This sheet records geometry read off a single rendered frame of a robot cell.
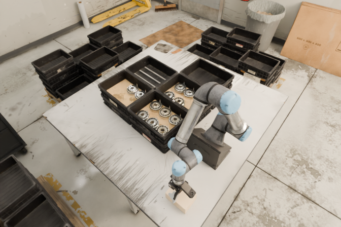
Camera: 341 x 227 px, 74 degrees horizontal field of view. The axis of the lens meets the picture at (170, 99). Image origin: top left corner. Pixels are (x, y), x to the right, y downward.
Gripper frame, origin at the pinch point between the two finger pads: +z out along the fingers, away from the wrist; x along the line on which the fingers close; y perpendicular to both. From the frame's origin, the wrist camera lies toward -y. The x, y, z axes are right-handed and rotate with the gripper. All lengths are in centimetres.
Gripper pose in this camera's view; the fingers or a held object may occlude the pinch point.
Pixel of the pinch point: (180, 194)
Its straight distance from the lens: 157.1
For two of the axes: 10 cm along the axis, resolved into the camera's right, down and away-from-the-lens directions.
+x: -6.4, 5.5, -5.3
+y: -7.7, -4.5, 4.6
